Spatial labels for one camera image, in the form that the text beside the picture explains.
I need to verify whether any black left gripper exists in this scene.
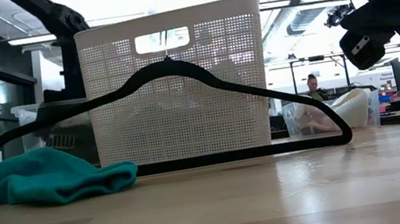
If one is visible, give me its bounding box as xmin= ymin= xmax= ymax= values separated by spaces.
xmin=41 ymin=82 xmax=87 ymax=106

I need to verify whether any white garment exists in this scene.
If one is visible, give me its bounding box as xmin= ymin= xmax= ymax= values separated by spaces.
xmin=289 ymin=86 xmax=375 ymax=138

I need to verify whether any black velvet clothes hanger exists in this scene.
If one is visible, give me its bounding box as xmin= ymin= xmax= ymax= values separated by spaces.
xmin=0 ymin=3 xmax=355 ymax=200

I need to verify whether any white printed sign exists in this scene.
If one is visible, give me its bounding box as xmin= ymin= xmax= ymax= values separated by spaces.
xmin=355 ymin=68 xmax=398 ymax=95

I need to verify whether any clear plastic bin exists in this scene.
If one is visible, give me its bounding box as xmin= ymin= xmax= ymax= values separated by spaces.
xmin=281 ymin=87 xmax=385 ymax=141
xmin=8 ymin=94 xmax=99 ymax=178

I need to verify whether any ceiling light strip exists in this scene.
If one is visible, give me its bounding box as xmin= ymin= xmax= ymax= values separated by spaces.
xmin=6 ymin=31 xmax=61 ymax=49

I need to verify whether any black metal stand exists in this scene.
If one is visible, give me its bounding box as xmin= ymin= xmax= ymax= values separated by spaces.
xmin=287 ymin=49 xmax=353 ymax=97

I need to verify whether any teal cloth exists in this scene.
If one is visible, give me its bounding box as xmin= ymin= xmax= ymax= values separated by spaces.
xmin=0 ymin=133 xmax=143 ymax=216

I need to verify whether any person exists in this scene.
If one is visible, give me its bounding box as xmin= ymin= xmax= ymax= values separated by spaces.
xmin=300 ymin=71 xmax=331 ymax=105

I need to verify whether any white perforated laundry basket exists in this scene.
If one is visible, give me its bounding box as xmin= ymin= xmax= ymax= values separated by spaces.
xmin=72 ymin=0 xmax=283 ymax=173

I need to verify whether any black mounted camera device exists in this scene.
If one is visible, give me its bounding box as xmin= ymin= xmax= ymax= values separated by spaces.
xmin=322 ymin=2 xmax=359 ymax=29

